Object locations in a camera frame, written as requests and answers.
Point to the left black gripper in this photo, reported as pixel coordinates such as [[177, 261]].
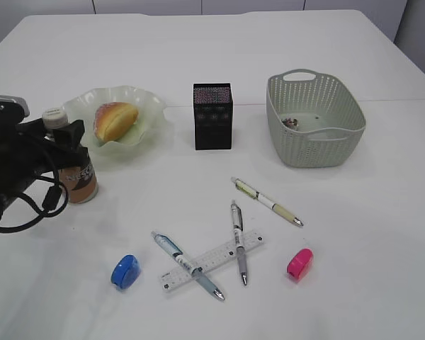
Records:
[[26, 156]]

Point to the beige and white pen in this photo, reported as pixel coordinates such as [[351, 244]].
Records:
[[263, 199]]

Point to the pink pencil sharpener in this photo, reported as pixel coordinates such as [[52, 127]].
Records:
[[300, 264]]

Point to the black mesh pen holder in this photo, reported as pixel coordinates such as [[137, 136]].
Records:
[[213, 114]]

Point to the brown coffee bottle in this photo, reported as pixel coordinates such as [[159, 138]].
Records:
[[80, 180]]

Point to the green wavy glass plate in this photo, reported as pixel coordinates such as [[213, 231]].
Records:
[[84, 107]]

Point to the blue-grey pen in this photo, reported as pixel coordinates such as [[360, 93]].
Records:
[[189, 266]]

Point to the grey pen with clip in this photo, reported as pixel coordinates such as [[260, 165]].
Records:
[[238, 229]]

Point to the blue pencil sharpener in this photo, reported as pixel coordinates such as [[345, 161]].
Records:
[[125, 272]]

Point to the small paper ball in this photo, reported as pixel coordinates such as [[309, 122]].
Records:
[[291, 123]]

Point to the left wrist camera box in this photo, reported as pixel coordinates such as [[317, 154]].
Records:
[[13, 109]]

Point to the grey-green plastic basket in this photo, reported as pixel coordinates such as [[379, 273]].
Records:
[[331, 122]]

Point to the white plastic ruler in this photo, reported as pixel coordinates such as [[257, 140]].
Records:
[[210, 260]]

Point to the orange bread roll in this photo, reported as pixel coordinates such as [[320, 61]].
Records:
[[113, 120]]

